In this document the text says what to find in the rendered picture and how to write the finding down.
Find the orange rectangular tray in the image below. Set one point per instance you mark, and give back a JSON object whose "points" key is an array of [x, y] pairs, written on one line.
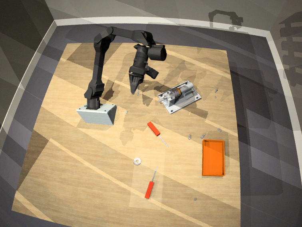
{"points": [[213, 158]]}

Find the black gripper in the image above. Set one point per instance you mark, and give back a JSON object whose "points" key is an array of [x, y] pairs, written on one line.
{"points": [[138, 72]]}

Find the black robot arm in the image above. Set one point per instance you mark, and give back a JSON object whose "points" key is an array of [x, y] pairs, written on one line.
{"points": [[101, 45]]}

